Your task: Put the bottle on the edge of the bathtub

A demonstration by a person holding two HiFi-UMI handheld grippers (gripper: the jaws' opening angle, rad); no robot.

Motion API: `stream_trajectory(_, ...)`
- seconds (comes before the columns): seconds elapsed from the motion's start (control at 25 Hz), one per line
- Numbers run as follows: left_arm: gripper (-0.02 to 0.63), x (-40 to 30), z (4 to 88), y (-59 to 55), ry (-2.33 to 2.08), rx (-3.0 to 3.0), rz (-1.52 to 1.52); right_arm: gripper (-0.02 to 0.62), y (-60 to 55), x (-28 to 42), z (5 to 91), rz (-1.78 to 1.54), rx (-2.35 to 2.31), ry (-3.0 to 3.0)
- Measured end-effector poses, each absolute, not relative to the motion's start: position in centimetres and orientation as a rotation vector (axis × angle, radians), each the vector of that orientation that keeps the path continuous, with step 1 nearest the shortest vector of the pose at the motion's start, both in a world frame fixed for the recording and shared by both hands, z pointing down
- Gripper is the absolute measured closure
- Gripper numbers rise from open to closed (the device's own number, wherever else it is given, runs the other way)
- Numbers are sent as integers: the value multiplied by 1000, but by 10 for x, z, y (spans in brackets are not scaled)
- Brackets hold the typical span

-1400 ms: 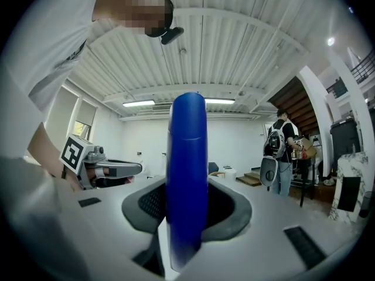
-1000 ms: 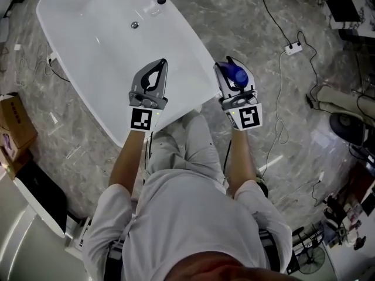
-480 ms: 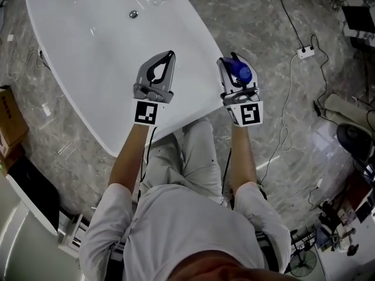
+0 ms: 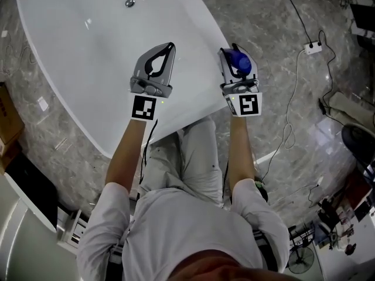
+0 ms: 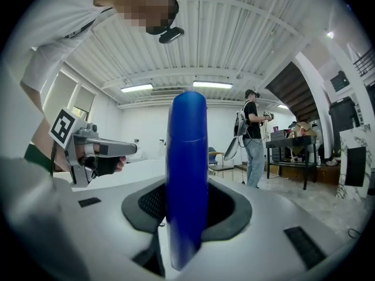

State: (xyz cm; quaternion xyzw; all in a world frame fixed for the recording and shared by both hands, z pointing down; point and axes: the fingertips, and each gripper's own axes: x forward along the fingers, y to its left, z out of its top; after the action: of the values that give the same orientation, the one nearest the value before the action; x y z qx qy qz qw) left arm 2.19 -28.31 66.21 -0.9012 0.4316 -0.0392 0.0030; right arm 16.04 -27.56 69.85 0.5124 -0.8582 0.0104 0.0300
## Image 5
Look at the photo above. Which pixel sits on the blue bottle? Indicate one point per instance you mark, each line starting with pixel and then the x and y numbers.
pixel 186 171

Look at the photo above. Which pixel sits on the cardboard box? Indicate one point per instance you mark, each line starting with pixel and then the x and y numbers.
pixel 303 129

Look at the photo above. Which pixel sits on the black table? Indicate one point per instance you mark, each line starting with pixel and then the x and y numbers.
pixel 290 145

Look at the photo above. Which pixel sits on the blue chair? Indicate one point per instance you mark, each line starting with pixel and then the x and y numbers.
pixel 218 158

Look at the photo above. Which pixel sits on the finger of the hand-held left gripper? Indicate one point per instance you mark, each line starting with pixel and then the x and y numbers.
pixel 121 148

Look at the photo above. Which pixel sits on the brown wooden staircase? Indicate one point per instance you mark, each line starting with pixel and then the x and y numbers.
pixel 293 92

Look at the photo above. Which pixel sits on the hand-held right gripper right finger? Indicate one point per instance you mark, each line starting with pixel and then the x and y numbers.
pixel 263 230

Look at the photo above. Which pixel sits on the long ceiling light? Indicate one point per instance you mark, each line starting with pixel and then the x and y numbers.
pixel 136 87
pixel 212 84

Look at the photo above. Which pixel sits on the person's white shirt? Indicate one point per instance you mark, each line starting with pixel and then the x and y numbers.
pixel 61 31

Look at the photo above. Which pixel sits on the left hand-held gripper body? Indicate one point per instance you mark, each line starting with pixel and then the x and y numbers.
pixel 77 139

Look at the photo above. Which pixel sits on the marble pattern cabinet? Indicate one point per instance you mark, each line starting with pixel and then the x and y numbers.
pixel 356 162

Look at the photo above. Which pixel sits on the black trash bin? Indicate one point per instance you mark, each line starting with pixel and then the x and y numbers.
pixel 342 121

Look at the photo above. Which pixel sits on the black railing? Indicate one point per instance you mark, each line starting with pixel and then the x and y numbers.
pixel 365 61

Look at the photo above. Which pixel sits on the person's left forearm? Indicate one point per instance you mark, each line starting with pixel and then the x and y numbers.
pixel 48 139

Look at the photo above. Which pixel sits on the person's left hand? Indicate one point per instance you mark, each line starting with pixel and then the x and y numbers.
pixel 107 165

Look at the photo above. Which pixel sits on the window with white blinds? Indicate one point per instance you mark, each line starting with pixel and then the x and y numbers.
pixel 68 94

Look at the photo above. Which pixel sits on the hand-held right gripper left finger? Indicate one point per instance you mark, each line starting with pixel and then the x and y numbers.
pixel 73 230

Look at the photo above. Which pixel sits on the black head camera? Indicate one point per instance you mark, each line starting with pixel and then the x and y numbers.
pixel 168 34

